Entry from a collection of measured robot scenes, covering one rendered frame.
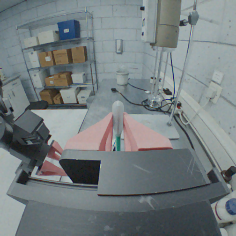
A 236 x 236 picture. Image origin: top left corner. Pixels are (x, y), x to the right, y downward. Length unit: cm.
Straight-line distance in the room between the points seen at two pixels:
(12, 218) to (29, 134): 37
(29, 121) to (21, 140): 4
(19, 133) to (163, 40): 45
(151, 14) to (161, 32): 7
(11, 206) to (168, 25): 81
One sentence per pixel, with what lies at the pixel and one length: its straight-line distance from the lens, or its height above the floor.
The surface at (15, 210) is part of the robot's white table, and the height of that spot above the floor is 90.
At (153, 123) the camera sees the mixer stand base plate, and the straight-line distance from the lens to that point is 63.
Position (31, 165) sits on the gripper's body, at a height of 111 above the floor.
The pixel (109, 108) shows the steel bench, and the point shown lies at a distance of 75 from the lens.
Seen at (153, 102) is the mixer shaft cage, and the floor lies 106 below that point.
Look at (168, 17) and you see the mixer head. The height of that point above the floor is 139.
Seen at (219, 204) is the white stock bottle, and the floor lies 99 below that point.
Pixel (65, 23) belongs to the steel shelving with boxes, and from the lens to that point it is 238.
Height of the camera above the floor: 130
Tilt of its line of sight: 36 degrees down
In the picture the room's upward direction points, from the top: 1 degrees counter-clockwise
